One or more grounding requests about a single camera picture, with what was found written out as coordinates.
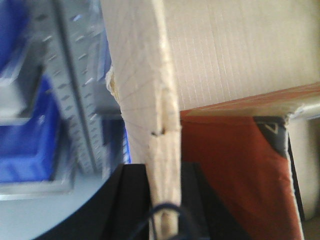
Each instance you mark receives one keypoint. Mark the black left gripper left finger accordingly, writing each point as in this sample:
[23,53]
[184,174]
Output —
[113,212]

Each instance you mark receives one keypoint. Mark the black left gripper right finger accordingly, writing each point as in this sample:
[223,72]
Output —
[212,219]

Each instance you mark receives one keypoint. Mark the red printed cardboard box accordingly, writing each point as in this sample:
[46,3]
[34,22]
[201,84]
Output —
[261,155]

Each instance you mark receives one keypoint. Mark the plain brown cardboard box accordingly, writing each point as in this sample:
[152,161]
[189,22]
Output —
[168,56]

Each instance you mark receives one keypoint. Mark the grey perforated shelf upright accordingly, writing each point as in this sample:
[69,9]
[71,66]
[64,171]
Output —
[74,37]

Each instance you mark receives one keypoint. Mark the blue storage bin on rack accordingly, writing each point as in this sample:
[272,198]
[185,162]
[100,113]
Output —
[27,151]

